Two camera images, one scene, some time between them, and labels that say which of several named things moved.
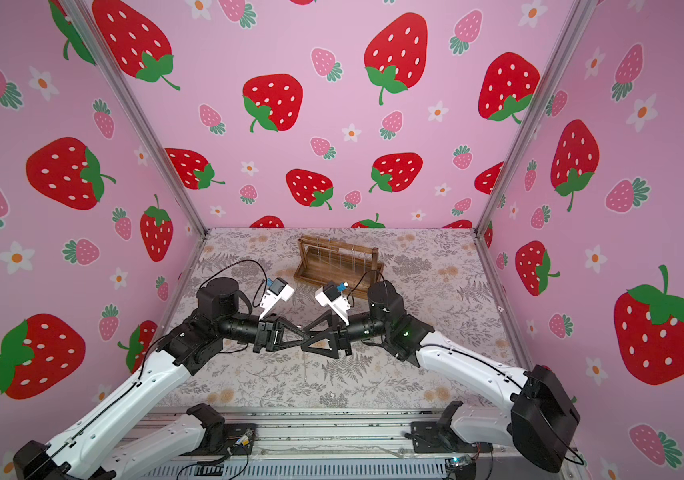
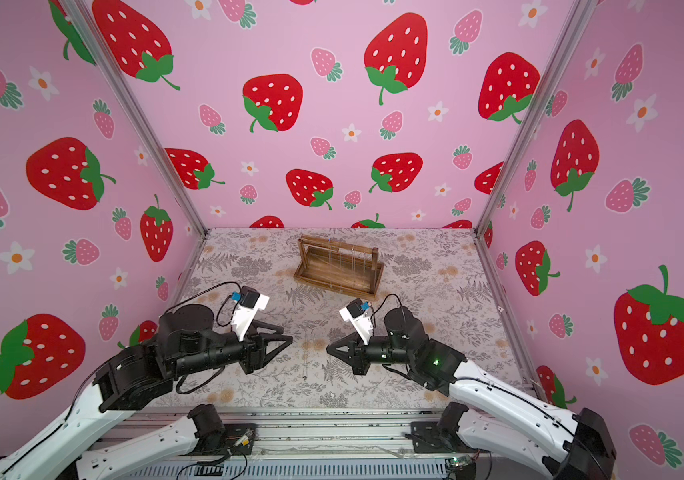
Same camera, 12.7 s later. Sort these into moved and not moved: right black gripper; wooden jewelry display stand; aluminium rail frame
Moved: right black gripper
Not moved: aluminium rail frame; wooden jewelry display stand
